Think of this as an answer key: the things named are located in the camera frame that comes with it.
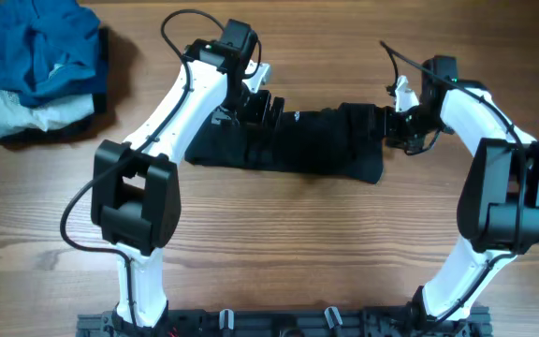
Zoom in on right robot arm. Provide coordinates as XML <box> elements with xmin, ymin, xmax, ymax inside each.
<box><xmin>385</xmin><ymin>55</ymin><xmax>539</xmax><ymax>335</ymax></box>

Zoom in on dark folded garment under pile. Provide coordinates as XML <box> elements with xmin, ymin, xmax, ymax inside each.
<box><xmin>0</xmin><ymin>26</ymin><xmax>110</xmax><ymax>144</ymax></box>

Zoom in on black camera cable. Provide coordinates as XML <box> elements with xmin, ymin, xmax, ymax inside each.
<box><xmin>379</xmin><ymin>39</ymin><xmax>531</xmax><ymax>329</ymax></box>
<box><xmin>58</xmin><ymin>7</ymin><xmax>226</xmax><ymax>329</ymax></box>

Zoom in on blue crumpled garment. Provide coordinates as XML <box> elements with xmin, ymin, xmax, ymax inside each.
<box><xmin>0</xmin><ymin>0</ymin><xmax>108</xmax><ymax>108</ymax></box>

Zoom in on right black camera cable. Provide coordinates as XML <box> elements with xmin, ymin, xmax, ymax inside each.
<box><xmin>379</xmin><ymin>39</ymin><xmax>531</xmax><ymax>329</ymax></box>

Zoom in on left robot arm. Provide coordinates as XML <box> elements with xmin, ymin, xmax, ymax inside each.
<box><xmin>90</xmin><ymin>20</ymin><xmax>270</xmax><ymax>336</ymax></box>

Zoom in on black shorts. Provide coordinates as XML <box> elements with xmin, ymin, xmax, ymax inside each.
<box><xmin>184</xmin><ymin>103</ymin><xmax>384</xmax><ymax>184</ymax></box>

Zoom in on left black camera cable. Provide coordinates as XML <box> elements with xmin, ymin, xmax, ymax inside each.
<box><xmin>58</xmin><ymin>7</ymin><xmax>226</xmax><ymax>329</ymax></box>

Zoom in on light blue white garment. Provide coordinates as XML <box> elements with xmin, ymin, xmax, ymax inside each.
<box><xmin>0</xmin><ymin>22</ymin><xmax>95</xmax><ymax>141</ymax></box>

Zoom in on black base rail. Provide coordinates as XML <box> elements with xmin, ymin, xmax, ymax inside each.
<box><xmin>75</xmin><ymin>306</ymin><xmax>493</xmax><ymax>337</ymax></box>

